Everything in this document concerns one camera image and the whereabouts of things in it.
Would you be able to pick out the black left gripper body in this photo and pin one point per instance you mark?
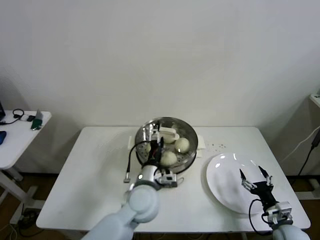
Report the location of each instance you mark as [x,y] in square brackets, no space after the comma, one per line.
[155,152]

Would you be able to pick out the white electric cooking pot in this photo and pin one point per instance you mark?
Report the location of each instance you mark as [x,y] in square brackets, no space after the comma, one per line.
[201,145]

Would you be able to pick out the small black box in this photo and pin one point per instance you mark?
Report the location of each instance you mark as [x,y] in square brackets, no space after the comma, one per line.
[31,117]

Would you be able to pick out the white shelf unit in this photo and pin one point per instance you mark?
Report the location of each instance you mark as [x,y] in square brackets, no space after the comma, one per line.
[316,101]

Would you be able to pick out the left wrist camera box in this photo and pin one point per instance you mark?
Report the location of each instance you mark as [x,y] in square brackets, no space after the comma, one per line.
[167,178]

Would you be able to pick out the white stand frame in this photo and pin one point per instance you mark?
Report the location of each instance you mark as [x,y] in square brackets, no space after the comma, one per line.
[307,196]

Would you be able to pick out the dark laptop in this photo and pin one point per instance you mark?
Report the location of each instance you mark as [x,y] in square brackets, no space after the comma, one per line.
[2,107]

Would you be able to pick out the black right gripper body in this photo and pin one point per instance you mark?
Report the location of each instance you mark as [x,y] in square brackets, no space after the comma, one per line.
[263,192]

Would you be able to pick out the white round plate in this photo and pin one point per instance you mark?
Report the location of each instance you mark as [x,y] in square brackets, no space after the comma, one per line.
[225,180]

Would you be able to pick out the perforated stainless steamer basket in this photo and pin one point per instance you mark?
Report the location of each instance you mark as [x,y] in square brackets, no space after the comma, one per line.
[187,163]

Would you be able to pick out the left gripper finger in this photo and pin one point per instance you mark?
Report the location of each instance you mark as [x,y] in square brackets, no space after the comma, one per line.
[161,141]
[155,132]

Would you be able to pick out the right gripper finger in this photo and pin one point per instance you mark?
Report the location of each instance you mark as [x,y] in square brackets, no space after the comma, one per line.
[246,183]
[268,180]

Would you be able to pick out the white side table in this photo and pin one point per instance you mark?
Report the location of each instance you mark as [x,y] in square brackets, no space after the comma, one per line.
[20,140]

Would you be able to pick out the blue computer mouse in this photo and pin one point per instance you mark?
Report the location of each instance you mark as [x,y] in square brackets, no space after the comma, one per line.
[2,137]

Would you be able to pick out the green plastic tool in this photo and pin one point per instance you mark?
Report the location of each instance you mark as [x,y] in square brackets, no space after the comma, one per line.
[37,123]

